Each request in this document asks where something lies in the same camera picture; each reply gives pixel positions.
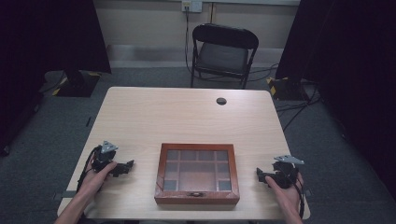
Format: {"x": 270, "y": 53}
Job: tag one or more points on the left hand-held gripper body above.
{"x": 104, "y": 155}

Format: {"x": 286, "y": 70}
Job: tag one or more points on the black stand base yellow stripes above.
{"x": 286, "y": 88}

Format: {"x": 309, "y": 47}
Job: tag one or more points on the white wall socket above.
{"x": 192, "y": 5}

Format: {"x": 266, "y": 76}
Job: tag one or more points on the person's left hand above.
{"x": 95, "y": 182}

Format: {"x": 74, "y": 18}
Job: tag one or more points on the wooden box with glass lid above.
{"x": 196, "y": 172}

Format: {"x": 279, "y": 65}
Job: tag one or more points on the black curtain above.
{"x": 37, "y": 46}
{"x": 351, "y": 62}

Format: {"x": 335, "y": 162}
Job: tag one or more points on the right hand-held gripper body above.
{"x": 285, "y": 172}

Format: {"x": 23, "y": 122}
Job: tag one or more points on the person's right hand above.
{"x": 288, "y": 196}

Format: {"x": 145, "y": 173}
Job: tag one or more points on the black folding chair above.
{"x": 222, "y": 56}

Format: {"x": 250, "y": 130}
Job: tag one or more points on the black table edge bracket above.
{"x": 65, "y": 195}

